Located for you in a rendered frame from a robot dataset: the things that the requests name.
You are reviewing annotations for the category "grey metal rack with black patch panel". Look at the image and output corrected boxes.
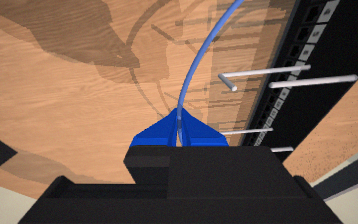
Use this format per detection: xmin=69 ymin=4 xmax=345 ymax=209
xmin=218 ymin=0 xmax=358 ymax=202

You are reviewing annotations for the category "blue cable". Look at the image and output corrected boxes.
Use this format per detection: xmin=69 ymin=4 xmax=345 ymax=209
xmin=177 ymin=0 xmax=244 ymax=146

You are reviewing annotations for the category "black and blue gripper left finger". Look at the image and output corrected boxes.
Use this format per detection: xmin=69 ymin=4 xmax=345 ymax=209
xmin=130 ymin=108 xmax=177 ymax=147

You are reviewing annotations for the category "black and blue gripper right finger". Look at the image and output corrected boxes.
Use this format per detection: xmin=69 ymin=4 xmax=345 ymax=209
xmin=181 ymin=108 xmax=229 ymax=146

